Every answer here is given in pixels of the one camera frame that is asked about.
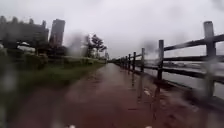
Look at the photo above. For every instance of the group of trees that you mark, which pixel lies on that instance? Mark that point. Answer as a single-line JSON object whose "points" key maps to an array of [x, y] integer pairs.
{"points": [[96, 43]]}

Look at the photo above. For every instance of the red brick path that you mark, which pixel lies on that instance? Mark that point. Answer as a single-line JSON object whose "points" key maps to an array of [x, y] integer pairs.
{"points": [[106, 100]]}

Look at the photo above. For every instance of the grass strip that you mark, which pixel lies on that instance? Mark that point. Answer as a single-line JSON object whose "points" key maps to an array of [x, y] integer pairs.
{"points": [[50, 76]]}

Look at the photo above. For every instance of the tall tower building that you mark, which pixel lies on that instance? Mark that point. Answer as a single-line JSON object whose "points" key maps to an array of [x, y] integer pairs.
{"points": [[57, 31]]}

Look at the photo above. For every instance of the low hedge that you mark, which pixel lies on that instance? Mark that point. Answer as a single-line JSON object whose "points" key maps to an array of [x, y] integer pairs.
{"points": [[40, 60]]}

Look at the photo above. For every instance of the grey water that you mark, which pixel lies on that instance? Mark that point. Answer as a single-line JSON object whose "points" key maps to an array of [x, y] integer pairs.
{"points": [[186, 80]]}

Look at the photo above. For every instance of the dark wooden rail fence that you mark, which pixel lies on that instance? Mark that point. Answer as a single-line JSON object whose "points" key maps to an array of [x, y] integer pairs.
{"points": [[210, 43]]}

